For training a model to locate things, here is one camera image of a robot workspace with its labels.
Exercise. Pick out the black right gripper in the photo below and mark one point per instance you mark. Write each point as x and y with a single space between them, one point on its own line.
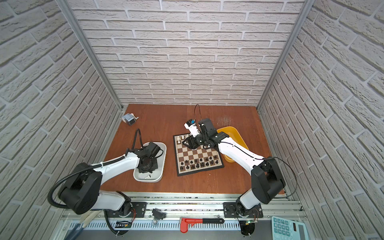
192 142

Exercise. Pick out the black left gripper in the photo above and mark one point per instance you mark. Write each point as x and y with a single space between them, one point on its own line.
146 170

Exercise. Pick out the white plastic bin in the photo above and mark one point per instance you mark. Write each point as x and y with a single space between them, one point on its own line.
152 150

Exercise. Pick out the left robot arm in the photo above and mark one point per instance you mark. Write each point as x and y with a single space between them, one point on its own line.
81 192

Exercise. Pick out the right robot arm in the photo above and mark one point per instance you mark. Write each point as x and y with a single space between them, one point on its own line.
266 178

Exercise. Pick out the folding chess board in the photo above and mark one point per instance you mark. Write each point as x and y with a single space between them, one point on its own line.
193 161

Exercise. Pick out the yellow plastic bin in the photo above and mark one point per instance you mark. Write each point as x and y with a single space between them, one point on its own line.
229 148

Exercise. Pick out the grey pencil sharpener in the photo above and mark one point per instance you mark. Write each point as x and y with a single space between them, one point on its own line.
129 119

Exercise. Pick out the red black clamp tool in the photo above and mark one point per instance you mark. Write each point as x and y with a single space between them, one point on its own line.
185 223

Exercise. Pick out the teal calculator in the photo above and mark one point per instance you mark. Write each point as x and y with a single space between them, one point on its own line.
283 229

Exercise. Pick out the small black bracket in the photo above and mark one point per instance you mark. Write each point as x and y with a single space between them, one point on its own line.
157 216

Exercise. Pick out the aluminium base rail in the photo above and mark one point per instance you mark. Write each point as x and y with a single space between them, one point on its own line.
199 206

